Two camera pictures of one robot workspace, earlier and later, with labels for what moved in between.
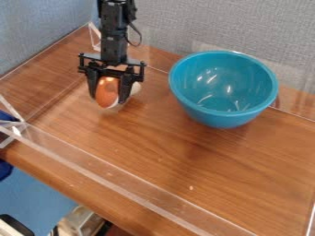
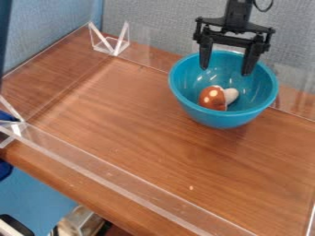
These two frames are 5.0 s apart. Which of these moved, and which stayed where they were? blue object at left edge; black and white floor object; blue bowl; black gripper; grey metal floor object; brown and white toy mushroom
Moved: brown and white toy mushroom; black gripper
Stayed: blue bowl; grey metal floor object; black and white floor object; blue object at left edge
